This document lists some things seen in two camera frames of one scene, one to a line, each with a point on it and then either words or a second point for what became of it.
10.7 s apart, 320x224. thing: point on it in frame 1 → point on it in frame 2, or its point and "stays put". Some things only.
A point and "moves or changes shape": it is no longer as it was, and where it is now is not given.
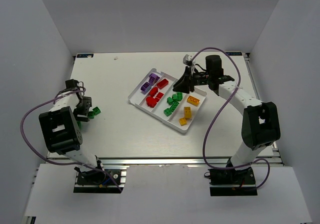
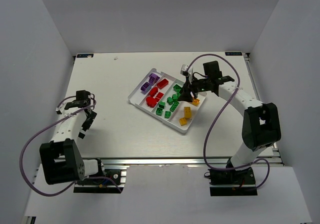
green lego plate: x=173 y=108 stays put
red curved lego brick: x=153 y=91 stays put
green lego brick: x=91 y=114 moves or changes shape
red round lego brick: x=151 y=102 stays put
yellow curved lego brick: x=187 y=112 stays put
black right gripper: x=190 y=77 → x=189 y=85
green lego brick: x=167 y=112 moves or changes shape
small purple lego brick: x=153 y=79 stays put
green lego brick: x=169 y=101 stays put
